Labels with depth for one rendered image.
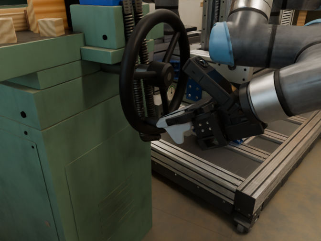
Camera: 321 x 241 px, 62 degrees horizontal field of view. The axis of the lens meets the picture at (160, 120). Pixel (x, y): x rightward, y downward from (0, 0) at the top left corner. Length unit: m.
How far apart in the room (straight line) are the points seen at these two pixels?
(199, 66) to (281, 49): 0.13
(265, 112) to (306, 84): 0.07
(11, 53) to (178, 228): 1.03
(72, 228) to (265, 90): 0.65
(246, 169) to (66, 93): 0.97
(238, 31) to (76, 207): 0.61
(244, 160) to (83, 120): 0.93
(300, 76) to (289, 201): 1.23
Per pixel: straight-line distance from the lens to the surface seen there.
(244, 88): 0.45
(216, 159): 1.41
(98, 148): 0.80
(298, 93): 0.41
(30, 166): 0.76
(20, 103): 0.67
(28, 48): 0.60
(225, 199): 1.28
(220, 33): 0.50
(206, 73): 0.46
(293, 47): 0.49
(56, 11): 0.74
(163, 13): 0.60
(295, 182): 1.75
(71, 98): 0.68
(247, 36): 0.50
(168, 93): 0.94
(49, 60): 0.63
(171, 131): 0.53
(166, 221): 1.36
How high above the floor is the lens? 0.99
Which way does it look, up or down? 26 degrees down
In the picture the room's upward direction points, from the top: straight up
